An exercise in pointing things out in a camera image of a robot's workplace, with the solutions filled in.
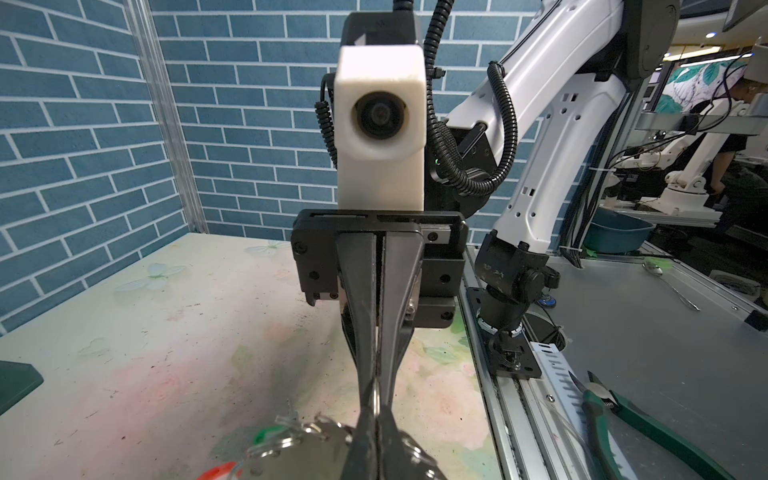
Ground aluminium rail frame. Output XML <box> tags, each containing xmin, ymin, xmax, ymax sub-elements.
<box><xmin>461</xmin><ymin>256</ymin><xmax>767</xmax><ymax>479</ymax></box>

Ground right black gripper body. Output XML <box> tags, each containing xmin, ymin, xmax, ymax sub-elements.
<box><xmin>291</xmin><ymin>209</ymin><xmax>468</xmax><ymax>329</ymax></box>

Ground red key tag right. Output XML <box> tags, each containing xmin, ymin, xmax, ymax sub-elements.
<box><xmin>197</xmin><ymin>462</ymin><xmax>242</xmax><ymax>480</ymax></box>

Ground green handled pliers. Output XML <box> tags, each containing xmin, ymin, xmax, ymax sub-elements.
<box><xmin>569</xmin><ymin>371</ymin><xmax>735</xmax><ymax>480</ymax></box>

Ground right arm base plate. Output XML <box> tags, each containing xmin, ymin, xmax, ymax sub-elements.
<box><xmin>466</xmin><ymin>287</ymin><xmax>542</xmax><ymax>380</ymax></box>

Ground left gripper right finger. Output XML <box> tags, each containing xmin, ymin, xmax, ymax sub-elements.
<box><xmin>377</xmin><ymin>395</ymin><xmax>417</xmax><ymax>480</ymax></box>

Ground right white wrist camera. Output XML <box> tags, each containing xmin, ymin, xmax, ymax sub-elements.
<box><xmin>333</xmin><ymin>44</ymin><xmax>427</xmax><ymax>212</ymax></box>

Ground green key tag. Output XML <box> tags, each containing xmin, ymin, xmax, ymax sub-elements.
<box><xmin>253</xmin><ymin>425</ymin><xmax>287</xmax><ymax>446</ymax></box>

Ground dark green sponge block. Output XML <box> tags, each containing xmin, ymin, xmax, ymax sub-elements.
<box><xmin>0</xmin><ymin>360</ymin><xmax>44</xmax><ymax>415</ymax></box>

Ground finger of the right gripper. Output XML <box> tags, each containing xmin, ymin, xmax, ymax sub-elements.
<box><xmin>376</xmin><ymin>232</ymin><xmax>424</xmax><ymax>409</ymax></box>
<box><xmin>336</xmin><ymin>233</ymin><xmax>377</xmax><ymax>414</ymax></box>

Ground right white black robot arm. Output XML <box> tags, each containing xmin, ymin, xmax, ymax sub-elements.
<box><xmin>291</xmin><ymin>1</ymin><xmax>680</xmax><ymax>417</ymax></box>

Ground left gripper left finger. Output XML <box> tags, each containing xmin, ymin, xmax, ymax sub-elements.
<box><xmin>341</xmin><ymin>389</ymin><xmax>378</xmax><ymax>480</ymax></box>

